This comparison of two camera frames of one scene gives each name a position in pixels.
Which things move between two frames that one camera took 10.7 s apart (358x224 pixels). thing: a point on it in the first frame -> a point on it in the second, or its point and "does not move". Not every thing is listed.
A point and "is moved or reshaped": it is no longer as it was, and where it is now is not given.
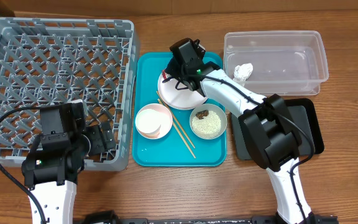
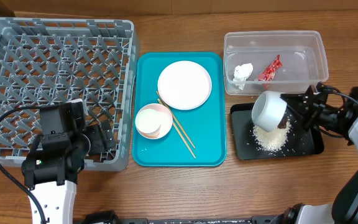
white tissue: [242, 71] does not move
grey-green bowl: [214, 107] is moved or reshaped
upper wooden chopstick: [172, 112] does not move
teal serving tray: [179, 147] does not move
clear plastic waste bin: [278, 63] does not move
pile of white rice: [207, 127] is moved or reshaped
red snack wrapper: [164, 74] -> [268, 73]
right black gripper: [171, 71] -> [305, 106]
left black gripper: [99, 145] does not move
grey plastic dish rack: [42, 62] does not move
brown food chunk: [200, 114] is moved or reshaped
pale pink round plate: [179, 99] does not move
